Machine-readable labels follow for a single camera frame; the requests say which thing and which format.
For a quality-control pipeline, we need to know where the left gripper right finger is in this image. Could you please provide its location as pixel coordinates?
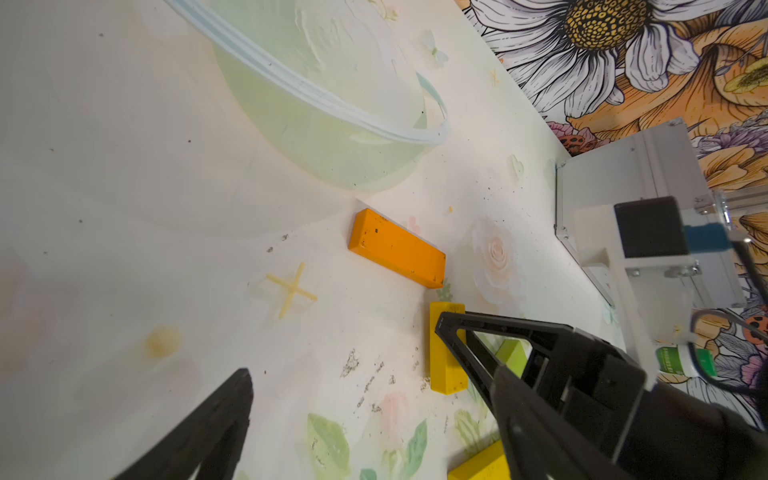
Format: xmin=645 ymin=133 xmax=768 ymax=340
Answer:
xmin=435 ymin=312 xmax=647 ymax=479

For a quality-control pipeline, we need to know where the white green-capped bottle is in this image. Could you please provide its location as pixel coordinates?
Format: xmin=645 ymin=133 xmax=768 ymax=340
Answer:
xmin=655 ymin=344 xmax=718 ymax=377

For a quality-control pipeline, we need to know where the yellow small block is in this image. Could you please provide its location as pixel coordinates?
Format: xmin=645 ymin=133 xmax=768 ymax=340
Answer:
xmin=429 ymin=302 xmax=469 ymax=395

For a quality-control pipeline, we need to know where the silver metal case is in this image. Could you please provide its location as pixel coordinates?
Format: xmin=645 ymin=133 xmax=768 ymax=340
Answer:
xmin=555 ymin=118 xmax=746 ymax=308

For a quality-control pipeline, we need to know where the lime green block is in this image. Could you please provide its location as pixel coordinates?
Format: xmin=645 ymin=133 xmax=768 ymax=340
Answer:
xmin=495 ymin=339 xmax=531 ymax=378

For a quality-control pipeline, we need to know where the orange block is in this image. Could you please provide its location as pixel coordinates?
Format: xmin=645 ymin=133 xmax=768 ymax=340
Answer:
xmin=348 ymin=208 xmax=447 ymax=289

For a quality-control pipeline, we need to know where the clear glass bowl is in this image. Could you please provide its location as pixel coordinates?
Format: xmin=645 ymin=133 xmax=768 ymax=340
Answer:
xmin=171 ymin=1 xmax=450 ymax=192

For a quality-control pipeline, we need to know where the yellow long block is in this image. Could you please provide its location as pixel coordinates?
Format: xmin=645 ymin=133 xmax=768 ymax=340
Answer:
xmin=447 ymin=441 xmax=511 ymax=480

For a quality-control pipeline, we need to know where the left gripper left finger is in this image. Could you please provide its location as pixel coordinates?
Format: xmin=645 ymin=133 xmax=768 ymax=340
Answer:
xmin=117 ymin=368 xmax=254 ymax=479

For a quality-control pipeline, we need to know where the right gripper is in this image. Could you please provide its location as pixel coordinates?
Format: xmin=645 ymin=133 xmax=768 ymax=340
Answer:
xmin=617 ymin=384 xmax=767 ymax=479

